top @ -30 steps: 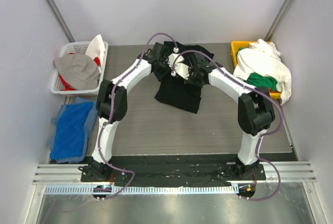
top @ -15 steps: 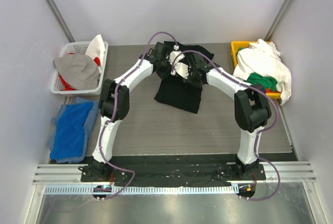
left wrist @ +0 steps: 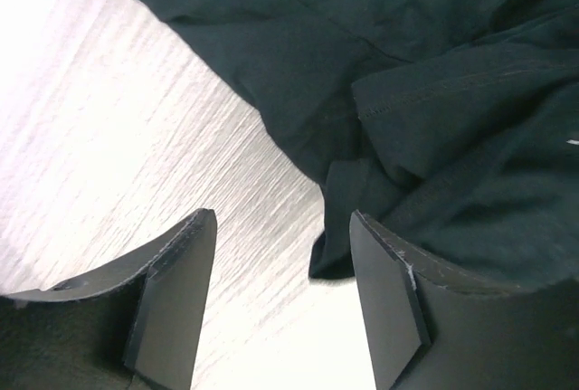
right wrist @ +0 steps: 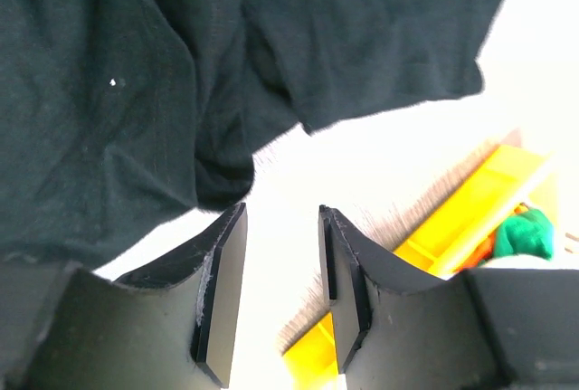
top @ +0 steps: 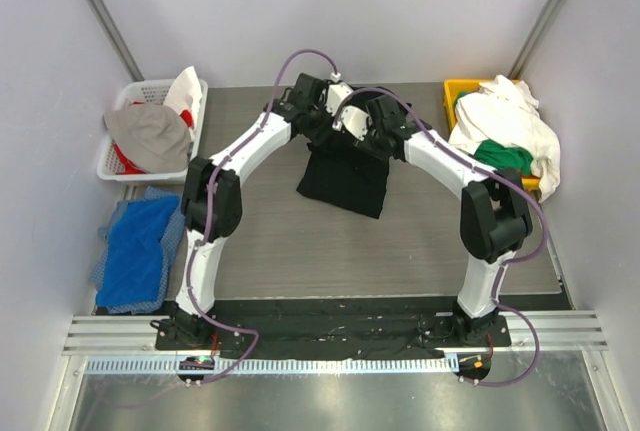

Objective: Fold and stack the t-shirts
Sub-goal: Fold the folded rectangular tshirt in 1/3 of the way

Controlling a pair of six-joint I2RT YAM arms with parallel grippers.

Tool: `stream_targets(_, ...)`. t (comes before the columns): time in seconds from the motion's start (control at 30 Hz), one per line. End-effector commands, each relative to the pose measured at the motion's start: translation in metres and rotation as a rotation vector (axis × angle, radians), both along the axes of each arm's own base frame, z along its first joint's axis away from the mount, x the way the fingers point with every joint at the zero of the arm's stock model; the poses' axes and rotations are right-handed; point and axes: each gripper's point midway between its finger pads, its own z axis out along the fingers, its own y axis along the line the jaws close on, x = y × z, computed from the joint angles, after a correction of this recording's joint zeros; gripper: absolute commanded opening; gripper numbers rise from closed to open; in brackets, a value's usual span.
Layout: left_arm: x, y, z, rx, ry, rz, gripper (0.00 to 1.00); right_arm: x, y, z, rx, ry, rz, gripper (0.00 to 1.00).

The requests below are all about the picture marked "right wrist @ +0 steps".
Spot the green t shirt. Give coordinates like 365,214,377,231
492,209,555,261

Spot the black t shirt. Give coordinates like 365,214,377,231
1,0,502,269

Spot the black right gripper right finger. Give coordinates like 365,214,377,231
319,206,578,389

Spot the white t shirt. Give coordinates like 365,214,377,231
474,252,578,270

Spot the yellow plastic bin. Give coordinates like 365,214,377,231
283,145,557,389

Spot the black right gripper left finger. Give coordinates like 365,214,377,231
1,204,247,390

